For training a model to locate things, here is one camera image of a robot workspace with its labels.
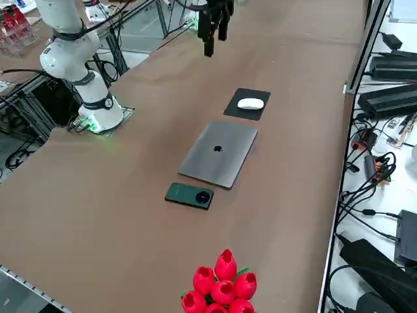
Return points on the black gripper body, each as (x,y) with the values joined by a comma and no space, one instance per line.
(220,6)

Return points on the black mouse pad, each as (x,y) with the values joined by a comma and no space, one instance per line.
(232,111)

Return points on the clear acrylic shelf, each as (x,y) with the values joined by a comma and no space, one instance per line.
(19,44)

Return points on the red artificial tulip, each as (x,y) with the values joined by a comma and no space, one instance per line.
(216,309)
(203,280)
(225,265)
(193,301)
(223,291)
(241,306)
(246,285)

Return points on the aluminium camera post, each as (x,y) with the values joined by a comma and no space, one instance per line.
(368,42)

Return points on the white computer mouse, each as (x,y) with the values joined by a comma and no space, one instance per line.
(250,103)

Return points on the small black power adapter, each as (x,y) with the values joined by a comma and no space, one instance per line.
(392,40)

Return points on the red packet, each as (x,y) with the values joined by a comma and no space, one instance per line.
(23,18)
(7,19)

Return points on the black metal frame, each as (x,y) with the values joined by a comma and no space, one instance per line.
(42,107)

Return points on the black flat box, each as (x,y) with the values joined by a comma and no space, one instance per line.
(407,238)

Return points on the dark green model phone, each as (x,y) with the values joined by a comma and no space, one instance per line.
(182,194)

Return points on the black hub with orange plugs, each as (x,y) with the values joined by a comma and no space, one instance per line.
(365,140)

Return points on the silver closed laptop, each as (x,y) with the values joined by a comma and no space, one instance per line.
(218,159)

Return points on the black ribbed power brick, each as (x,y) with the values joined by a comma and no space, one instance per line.
(394,68)
(387,101)

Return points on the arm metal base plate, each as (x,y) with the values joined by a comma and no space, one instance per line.
(127,112)

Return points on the large black bag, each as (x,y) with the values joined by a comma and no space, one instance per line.
(374,270)

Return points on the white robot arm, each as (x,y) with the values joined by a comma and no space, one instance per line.
(68,62)

